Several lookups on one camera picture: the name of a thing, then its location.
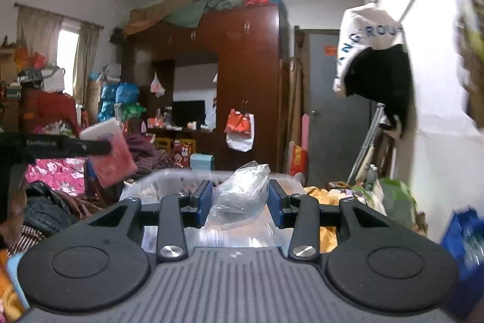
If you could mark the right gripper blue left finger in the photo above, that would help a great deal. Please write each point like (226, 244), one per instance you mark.
(178, 211)

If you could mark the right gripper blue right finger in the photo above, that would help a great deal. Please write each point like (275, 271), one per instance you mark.
(299, 213)

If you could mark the clear plastic item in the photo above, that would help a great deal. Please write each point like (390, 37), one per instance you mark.
(241, 198)

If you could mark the pink red box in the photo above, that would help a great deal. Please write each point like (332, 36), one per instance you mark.
(119, 163)

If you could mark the person's left hand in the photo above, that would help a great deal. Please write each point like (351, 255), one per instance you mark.
(11, 228)

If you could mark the white plastic lattice basket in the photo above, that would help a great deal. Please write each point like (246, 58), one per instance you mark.
(144, 196)

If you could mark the teal tissue box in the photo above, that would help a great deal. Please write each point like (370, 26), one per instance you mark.
(200, 161)

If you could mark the pile of dark clothes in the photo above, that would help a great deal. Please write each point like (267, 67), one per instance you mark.
(147, 158)

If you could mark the grey metal door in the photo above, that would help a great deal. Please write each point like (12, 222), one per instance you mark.
(337, 125)

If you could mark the green reusable bag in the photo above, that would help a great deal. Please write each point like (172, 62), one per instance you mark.
(399, 203)

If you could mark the black television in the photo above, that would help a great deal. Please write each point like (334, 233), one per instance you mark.
(185, 112)

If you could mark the red and white hanging bag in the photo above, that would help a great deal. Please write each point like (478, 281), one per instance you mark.
(240, 131)

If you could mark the blue plastic bags stack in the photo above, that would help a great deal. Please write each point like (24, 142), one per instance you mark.
(112, 94)

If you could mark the metal crutches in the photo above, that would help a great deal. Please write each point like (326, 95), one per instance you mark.
(367, 142)

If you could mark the black hanging garment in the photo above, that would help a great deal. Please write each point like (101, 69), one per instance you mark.
(383, 76)

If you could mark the blue shopping bag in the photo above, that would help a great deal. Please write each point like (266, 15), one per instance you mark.
(463, 240)

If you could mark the dark red wooden wardrobe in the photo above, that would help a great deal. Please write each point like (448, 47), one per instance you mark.
(249, 46)

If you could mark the white cap-like bag with lettering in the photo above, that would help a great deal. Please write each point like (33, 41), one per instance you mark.
(362, 28)

